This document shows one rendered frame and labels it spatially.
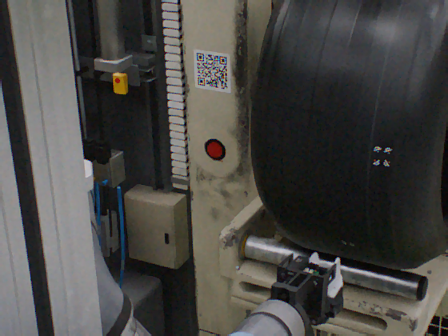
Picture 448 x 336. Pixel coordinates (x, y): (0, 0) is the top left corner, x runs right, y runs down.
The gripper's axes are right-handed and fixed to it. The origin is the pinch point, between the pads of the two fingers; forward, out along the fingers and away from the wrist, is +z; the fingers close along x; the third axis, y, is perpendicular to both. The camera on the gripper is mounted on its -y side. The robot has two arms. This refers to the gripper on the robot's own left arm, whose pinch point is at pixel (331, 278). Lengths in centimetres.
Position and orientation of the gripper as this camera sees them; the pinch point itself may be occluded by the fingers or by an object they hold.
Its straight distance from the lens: 136.3
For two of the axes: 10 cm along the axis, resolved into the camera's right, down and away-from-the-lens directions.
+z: 4.5, -2.9, 8.4
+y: 0.3, -9.4, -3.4
